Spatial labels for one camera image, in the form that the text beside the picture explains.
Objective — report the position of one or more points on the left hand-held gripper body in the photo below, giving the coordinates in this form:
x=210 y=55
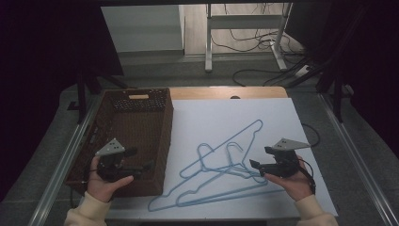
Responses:
x=109 y=150

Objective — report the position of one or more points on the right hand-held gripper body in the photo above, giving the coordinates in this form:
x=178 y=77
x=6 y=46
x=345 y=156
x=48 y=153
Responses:
x=284 y=166

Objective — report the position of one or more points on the brown wicker basket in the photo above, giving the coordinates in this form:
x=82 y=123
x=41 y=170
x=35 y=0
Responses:
x=138 y=125

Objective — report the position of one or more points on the person's right hand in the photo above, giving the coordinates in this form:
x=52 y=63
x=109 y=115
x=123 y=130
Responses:
x=296 y=186

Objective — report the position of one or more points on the person's left hand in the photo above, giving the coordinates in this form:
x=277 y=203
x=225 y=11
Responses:
x=100 y=188

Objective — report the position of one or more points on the white paper sheet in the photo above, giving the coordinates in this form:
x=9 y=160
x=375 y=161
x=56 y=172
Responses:
x=219 y=119

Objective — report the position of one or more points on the black metal stand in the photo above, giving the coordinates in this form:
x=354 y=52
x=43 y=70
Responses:
x=81 y=97
x=337 y=100

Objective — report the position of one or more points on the white power strip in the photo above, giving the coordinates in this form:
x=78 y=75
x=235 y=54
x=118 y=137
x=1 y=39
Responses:
x=303 y=70

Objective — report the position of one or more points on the dark curtain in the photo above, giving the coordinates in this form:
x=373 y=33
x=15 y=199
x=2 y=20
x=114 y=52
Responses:
x=373 y=62
x=37 y=78

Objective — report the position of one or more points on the white cabinet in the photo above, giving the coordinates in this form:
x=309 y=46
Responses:
x=141 y=28

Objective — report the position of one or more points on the metal frame rail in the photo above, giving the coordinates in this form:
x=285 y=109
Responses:
x=62 y=163
x=354 y=157

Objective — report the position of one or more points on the white desk frame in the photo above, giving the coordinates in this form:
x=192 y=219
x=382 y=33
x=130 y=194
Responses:
x=208 y=47

